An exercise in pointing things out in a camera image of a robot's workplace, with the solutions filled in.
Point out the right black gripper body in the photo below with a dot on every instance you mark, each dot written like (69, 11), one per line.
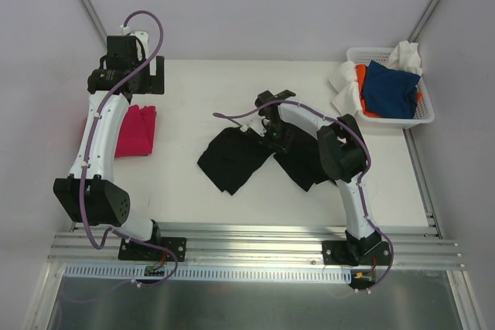
(279, 138)

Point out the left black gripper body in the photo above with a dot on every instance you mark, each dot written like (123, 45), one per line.
(155, 75)

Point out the black t shirt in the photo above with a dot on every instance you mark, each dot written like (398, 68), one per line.
(234, 155)

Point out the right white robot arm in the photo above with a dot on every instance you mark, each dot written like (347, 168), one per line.
(343, 156)

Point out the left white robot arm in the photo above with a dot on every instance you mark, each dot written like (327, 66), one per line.
(88, 194)

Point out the folded pink t shirt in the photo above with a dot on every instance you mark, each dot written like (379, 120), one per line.
(137, 132)

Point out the white t shirt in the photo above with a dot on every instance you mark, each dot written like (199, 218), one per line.
(344, 82)

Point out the orange t shirt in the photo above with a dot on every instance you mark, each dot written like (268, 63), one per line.
(361, 70)

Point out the white plastic basket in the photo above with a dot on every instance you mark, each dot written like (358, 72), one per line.
(424, 113)

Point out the blue t shirt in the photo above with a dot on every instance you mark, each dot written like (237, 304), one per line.
(390, 93)

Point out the white cloth in basket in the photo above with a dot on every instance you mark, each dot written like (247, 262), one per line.
(405, 57)

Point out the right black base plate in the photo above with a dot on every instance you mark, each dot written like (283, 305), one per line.
(340, 252)

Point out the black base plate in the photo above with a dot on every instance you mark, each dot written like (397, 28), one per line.
(340, 252)
(133, 251)

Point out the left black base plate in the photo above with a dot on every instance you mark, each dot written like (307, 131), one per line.
(133, 251)

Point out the aluminium mounting rail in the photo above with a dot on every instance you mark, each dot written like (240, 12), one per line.
(268, 246)

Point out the white slotted cable duct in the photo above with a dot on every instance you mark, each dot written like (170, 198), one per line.
(205, 273)

